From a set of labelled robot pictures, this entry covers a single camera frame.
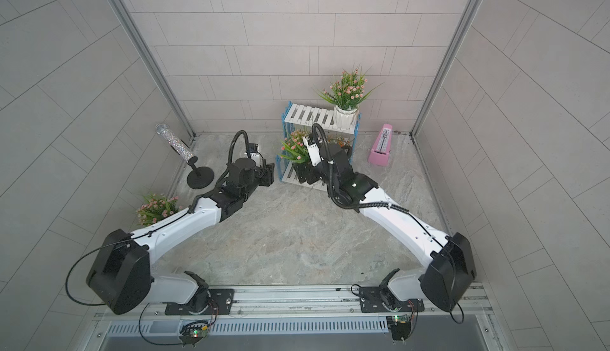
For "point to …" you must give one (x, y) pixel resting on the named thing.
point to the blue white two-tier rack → (302, 117)
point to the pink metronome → (380, 153)
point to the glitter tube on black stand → (201, 180)
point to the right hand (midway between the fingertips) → (304, 158)
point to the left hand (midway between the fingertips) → (272, 161)
